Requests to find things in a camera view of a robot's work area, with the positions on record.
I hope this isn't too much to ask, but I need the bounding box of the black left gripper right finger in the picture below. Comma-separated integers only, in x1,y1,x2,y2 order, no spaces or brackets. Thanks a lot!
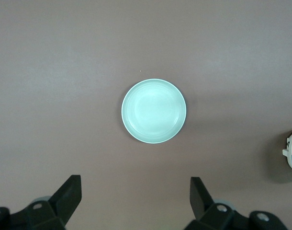
185,176,235,230

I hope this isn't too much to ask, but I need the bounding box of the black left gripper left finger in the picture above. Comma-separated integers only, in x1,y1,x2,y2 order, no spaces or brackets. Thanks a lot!
25,174,82,230

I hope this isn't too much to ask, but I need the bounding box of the brown table cloth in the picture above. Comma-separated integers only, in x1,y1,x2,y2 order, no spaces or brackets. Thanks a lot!
0,0,292,230

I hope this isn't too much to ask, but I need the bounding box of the pale green round plate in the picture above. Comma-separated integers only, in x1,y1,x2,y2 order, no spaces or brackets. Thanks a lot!
121,79,187,145

